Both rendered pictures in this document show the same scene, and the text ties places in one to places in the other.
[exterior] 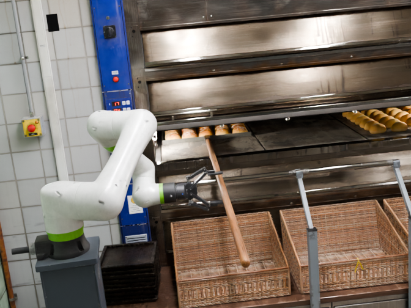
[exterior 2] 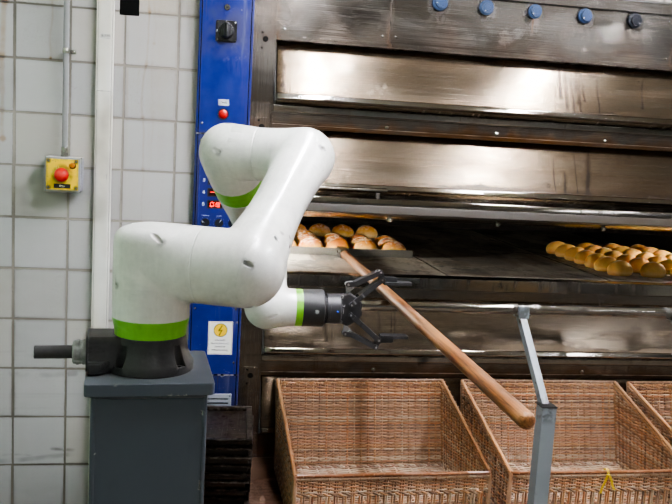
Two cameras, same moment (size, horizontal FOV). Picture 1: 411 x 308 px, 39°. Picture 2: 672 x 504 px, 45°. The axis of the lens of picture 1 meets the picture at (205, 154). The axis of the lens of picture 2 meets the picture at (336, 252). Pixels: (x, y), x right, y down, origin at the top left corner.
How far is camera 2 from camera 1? 0.73 m
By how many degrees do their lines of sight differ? 10
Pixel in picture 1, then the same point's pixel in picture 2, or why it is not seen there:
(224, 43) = (411, 84)
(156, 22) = (304, 31)
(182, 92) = not seen: hidden behind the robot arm
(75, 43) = (162, 42)
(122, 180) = (284, 234)
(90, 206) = (223, 270)
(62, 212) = (158, 278)
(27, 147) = (44, 211)
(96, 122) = (223, 140)
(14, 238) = not seen: outside the picture
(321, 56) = (559, 132)
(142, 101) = not seen: hidden behind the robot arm
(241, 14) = (444, 43)
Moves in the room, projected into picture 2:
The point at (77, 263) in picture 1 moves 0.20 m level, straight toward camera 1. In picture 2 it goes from (174, 389) to (199, 432)
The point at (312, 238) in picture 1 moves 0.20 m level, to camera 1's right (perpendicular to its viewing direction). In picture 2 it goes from (546, 421) to (620, 423)
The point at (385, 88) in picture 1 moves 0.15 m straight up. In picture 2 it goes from (651, 198) to (656, 153)
